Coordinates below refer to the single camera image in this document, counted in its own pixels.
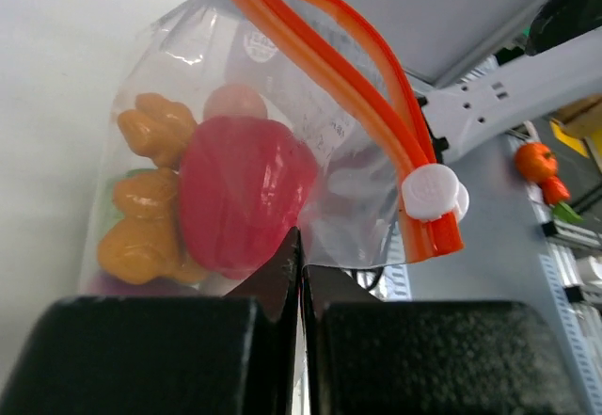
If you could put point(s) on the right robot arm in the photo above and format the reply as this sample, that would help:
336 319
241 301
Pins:
561 64

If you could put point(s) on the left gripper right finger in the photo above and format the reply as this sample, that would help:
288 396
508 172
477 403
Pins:
367 356

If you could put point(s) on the clear zip top bag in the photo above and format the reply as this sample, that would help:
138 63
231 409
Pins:
323 71

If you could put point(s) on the green cabbage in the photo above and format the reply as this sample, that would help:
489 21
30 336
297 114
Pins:
112 210

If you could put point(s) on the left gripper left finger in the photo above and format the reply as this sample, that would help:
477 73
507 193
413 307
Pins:
232 354

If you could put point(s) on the orange toy fruit decoration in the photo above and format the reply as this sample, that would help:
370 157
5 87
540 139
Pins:
538 165

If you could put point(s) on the red bell pepper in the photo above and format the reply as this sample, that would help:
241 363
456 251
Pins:
243 182

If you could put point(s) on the purple onion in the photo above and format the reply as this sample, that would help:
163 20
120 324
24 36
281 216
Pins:
105 284

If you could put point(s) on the white slotted cable duct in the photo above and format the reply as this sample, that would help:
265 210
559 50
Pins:
578 302

